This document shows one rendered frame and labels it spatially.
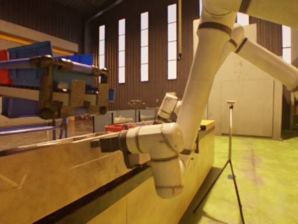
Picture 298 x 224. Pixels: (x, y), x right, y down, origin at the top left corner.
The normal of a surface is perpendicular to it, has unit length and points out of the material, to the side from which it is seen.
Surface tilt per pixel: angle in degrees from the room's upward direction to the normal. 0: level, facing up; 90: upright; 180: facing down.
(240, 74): 90
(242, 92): 90
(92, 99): 90
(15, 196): 80
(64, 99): 90
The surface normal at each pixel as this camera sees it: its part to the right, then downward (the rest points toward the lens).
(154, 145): -0.51, 0.07
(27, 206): 0.85, -0.15
